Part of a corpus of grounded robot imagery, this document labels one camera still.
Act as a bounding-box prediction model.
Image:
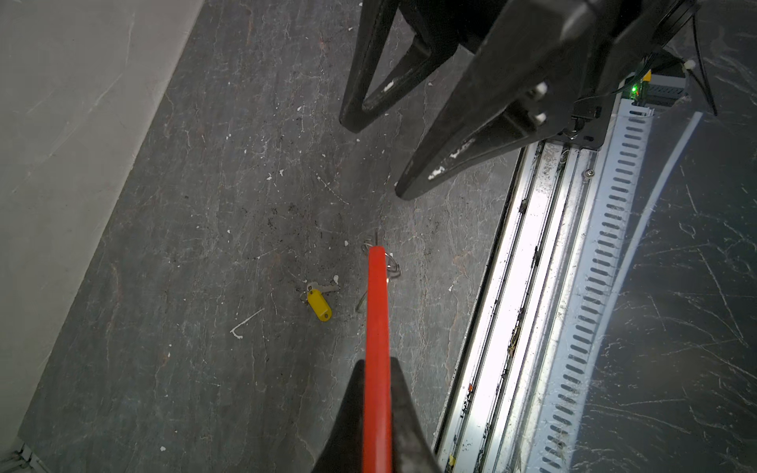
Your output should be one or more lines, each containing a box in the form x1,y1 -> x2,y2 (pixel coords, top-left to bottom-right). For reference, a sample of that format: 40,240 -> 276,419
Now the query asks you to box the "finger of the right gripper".
338,0 -> 468,134

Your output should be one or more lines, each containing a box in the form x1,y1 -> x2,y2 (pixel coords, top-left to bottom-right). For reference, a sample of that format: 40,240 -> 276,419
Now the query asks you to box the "metal keyring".
354,235 -> 403,315

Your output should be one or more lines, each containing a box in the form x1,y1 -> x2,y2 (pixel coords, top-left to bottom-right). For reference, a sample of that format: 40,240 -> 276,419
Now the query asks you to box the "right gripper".
394,0 -> 699,201

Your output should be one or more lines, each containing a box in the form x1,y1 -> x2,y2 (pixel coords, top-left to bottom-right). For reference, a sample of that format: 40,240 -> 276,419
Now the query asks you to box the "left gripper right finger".
390,357 -> 441,473

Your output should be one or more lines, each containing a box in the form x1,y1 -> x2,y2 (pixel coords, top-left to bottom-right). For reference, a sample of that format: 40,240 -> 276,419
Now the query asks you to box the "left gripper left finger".
311,360 -> 365,473

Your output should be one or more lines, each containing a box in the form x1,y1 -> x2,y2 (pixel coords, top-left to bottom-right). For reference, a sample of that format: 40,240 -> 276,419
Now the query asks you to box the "slotted cable duct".
520,98 -> 654,472

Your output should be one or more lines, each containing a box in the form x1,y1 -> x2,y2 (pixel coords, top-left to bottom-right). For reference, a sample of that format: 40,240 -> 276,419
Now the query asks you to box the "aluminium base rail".
437,143 -> 597,472

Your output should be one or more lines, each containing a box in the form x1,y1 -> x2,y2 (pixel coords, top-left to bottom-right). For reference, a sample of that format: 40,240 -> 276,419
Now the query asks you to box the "yellow tagged key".
306,282 -> 340,322

